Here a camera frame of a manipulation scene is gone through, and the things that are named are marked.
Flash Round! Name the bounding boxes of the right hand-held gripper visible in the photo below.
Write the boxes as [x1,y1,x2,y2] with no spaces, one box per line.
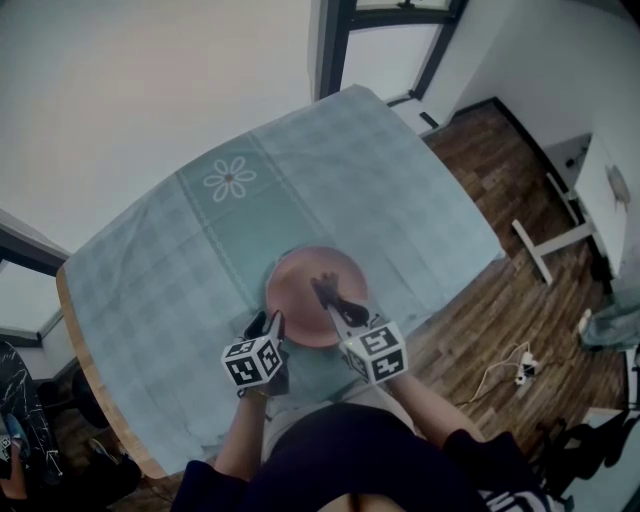
[325,299,411,386]

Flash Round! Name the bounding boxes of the person's dark shirt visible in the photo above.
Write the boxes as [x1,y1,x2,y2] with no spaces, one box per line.
[172,402,551,512]

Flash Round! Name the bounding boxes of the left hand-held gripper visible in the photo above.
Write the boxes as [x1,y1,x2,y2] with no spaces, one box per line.
[221,309,290,396]

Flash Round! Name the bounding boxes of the white cable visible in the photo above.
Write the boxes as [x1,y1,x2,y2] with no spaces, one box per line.
[467,342,531,404]

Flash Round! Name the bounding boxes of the person's left forearm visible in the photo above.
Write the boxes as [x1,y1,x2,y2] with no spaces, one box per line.
[214,392,269,481]

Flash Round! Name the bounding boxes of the black office chair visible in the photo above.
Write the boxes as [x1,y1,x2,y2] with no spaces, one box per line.
[534,409,640,496]

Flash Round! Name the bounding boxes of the light green checked tablecloth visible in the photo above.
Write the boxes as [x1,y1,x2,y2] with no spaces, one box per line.
[63,83,506,476]

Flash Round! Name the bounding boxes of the person's right forearm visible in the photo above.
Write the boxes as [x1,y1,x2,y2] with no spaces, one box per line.
[389,372,486,444]

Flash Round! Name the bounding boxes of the dark window frame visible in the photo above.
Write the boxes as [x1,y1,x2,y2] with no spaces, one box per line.
[309,0,471,104]

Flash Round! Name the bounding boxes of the white desk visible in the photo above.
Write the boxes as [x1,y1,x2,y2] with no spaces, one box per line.
[512,132,634,286]

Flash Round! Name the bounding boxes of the grey item on desk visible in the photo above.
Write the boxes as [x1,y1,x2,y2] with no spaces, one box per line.
[605,164,632,211]

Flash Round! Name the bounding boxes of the big pink plate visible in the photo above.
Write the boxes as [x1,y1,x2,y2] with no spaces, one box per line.
[264,244,370,347]

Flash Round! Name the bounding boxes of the white power strip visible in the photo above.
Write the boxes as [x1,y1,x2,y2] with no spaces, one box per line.
[514,352,541,386]

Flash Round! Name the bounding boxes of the wooden table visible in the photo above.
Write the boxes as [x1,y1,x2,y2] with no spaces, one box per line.
[55,264,169,481]

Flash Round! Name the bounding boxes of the black marble round table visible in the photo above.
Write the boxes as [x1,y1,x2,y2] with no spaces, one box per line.
[0,340,64,486]

